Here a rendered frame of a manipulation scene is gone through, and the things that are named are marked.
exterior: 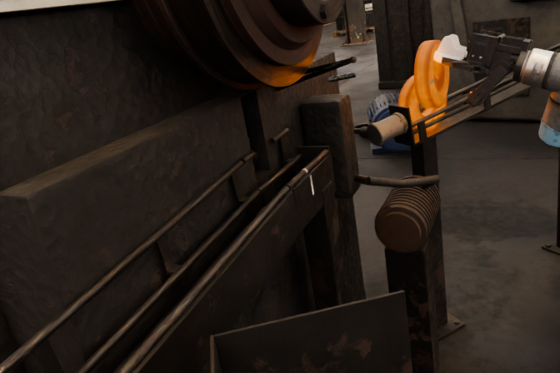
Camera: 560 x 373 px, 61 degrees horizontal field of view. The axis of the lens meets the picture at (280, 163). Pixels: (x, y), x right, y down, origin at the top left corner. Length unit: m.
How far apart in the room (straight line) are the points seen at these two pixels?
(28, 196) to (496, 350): 1.31
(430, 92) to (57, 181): 0.81
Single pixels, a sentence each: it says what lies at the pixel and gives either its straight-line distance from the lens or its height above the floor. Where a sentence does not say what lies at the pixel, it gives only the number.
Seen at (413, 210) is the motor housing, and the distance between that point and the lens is 1.15.
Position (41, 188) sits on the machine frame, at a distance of 0.59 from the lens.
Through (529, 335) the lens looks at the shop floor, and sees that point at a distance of 1.64.
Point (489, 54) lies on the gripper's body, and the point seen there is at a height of 0.85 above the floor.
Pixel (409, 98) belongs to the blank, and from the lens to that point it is 1.27.
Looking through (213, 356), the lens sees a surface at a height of 0.72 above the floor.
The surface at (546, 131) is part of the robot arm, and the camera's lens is 1.17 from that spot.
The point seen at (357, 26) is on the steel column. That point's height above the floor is 0.34.
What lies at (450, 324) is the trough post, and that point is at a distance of 1.64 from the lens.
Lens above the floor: 1.02
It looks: 18 degrees down
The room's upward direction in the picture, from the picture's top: 10 degrees counter-clockwise
